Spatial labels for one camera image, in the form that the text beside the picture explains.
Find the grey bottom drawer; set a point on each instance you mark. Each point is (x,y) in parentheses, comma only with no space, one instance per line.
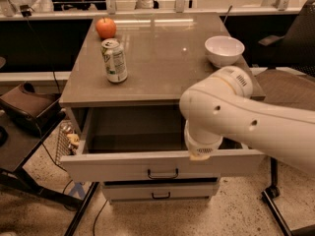
(159,192)

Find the black side table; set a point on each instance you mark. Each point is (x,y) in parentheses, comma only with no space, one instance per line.
(18,148)

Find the grey drawer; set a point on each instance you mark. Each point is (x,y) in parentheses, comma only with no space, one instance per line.
(159,192)
(146,143)

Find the grey top drawer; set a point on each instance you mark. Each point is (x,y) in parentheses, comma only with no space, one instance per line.
(146,143)

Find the red apple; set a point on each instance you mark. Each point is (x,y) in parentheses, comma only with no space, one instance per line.
(106,28)

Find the wire mesh basket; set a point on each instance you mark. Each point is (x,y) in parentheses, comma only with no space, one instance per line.
(67,142)

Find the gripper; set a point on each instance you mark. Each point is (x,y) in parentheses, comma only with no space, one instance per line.
(202,147)

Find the brown office chair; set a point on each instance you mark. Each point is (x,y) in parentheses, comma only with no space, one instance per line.
(289,81)

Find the white bowl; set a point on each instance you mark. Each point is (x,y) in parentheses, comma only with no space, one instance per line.
(223,50)

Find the grey drawer cabinet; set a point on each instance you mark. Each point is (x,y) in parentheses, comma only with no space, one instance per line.
(165,55)

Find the white green soda can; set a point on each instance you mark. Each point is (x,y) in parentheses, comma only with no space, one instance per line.
(114,60)

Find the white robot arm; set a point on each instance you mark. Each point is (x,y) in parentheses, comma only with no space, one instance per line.
(220,107)

